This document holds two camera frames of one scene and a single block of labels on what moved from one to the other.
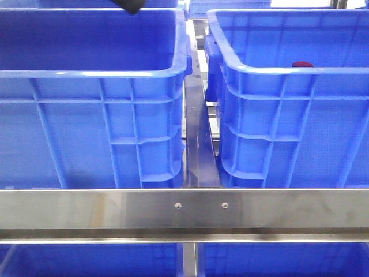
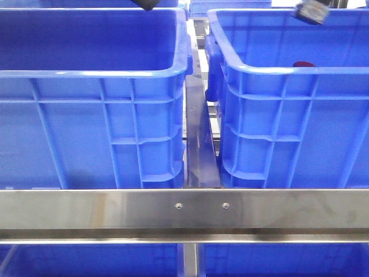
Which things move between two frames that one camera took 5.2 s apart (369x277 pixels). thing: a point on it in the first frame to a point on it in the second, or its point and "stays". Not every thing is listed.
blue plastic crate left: (293, 90) stays
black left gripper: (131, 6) to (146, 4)
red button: (302, 64) stays
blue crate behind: (86, 4) stays
